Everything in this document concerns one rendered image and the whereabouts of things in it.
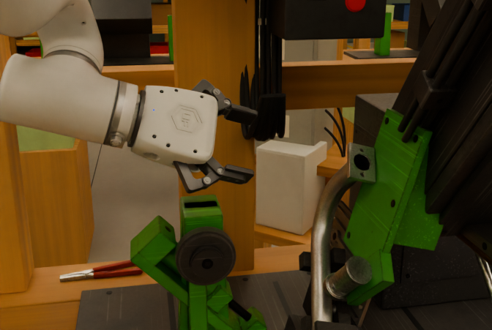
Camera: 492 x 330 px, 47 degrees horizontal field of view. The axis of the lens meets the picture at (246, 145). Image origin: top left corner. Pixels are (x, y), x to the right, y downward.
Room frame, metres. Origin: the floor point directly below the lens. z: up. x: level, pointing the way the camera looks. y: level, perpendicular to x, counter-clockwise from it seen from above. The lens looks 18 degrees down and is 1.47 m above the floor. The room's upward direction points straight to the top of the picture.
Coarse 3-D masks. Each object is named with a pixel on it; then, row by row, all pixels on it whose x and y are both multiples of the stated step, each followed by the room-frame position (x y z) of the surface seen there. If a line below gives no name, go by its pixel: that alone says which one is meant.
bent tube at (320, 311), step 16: (352, 144) 0.77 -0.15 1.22; (352, 160) 0.75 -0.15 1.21; (368, 160) 0.76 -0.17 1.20; (336, 176) 0.78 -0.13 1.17; (352, 176) 0.73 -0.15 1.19; (368, 176) 0.74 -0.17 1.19; (336, 192) 0.79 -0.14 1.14; (320, 208) 0.81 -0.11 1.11; (336, 208) 0.81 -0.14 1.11; (320, 224) 0.80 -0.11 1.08; (320, 240) 0.78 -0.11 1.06; (320, 256) 0.76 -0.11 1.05; (320, 272) 0.74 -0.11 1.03; (320, 288) 0.72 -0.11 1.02; (320, 304) 0.70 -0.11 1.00
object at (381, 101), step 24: (360, 96) 1.00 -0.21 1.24; (384, 96) 1.00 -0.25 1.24; (360, 120) 0.98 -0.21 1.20; (360, 144) 0.97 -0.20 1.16; (456, 240) 0.86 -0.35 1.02; (408, 264) 0.85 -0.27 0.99; (432, 264) 0.86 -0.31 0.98; (456, 264) 0.86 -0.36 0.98; (408, 288) 0.85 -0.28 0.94; (432, 288) 0.86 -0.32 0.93; (456, 288) 0.87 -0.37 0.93; (480, 288) 0.88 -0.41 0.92
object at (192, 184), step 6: (174, 162) 0.69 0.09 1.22; (180, 162) 0.68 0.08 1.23; (180, 168) 0.68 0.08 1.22; (186, 168) 0.68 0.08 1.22; (180, 174) 0.68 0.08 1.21; (186, 174) 0.67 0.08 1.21; (186, 180) 0.67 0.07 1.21; (192, 180) 0.67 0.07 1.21; (198, 180) 0.67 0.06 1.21; (186, 186) 0.67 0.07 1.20; (192, 186) 0.66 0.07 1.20; (198, 186) 0.67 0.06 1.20; (204, 186) 0.67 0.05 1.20; (192, 192) 0.67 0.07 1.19
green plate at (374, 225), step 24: (384, 120) 0.77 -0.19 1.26; (384, 144) 0.75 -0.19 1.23; (408, 144) 0.69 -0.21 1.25; (384, 168) 0.73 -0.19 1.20; (408, 168) 0.67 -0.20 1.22; (360, 192) 0.77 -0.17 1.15; (384, 192) 0.70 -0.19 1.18; (408, 192) 0.66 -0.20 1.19; (360, 216) 0.74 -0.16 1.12; (384, 216) 0.68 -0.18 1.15; (408, 216) 0.68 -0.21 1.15; (432, 216) 0.69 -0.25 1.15; (360, 240) 0.72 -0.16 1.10; (384, 240) 0.66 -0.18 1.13; (408, 240) 0.68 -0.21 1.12; (432, 240) 0.69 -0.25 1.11
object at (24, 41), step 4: (16, 40) 9.52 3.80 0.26; (20, 40) 9.53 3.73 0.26; (24, 40) 9.54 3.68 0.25; (28, 40) 9.55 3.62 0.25; (32, 40) 9.56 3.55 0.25; (36, 40) 9.57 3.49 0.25; (16, 44) 9.47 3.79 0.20; (20, 44) 9.48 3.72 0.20; (24, 44) 9.49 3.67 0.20; (28, 44) 9.50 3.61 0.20; (32, 44) 9.51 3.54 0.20; (36, 44) 9.52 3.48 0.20
